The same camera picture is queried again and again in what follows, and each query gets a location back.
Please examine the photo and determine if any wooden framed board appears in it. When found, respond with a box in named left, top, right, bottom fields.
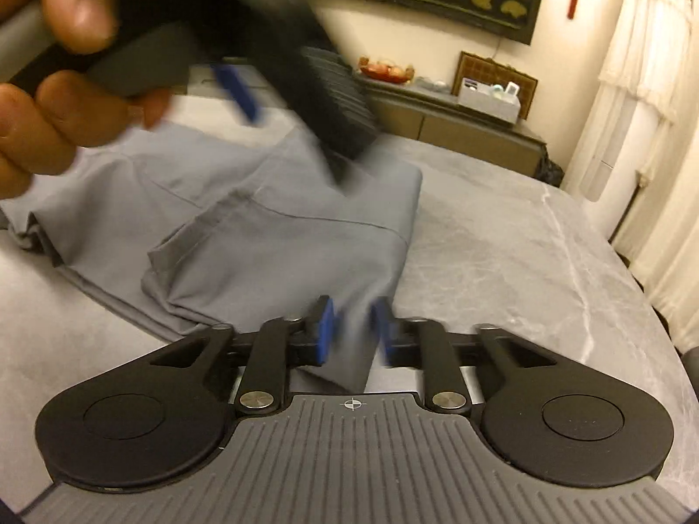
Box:
left=452, top=51, right=539, bottom=121

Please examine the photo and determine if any dark sideboard cabinet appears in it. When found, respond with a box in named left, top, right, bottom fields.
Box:
left=186, top=62, right=550, bottom=176

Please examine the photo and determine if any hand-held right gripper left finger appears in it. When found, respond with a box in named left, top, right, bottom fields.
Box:
left=147, top=296, right=335, bottom=414

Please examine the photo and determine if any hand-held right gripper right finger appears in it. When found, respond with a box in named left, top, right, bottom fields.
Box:
left=371, top=297, right=558, bottom=414

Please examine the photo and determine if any person's left hand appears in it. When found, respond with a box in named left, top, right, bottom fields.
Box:
left=0, top=0, right=173, bottom=200

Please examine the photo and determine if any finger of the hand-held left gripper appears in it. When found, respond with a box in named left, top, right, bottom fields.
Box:
left=210, top=60, right=266, bottom=126

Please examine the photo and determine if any white curtain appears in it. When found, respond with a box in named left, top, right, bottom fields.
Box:
left=562, top=0, right=699, bottom=339

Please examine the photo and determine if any red fruit tray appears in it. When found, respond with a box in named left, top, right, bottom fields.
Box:
left=357, top=55, right=415, bottom=84

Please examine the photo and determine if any white organiser box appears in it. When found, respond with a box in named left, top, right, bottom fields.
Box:
left=457, top=77, right=522, bottom=124

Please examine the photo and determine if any grey garment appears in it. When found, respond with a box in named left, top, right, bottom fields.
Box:
left=0, top=93, right=424, bottom=394

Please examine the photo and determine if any black bag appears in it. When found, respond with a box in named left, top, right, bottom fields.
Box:
left=538, top=145, right=564, bottom=186

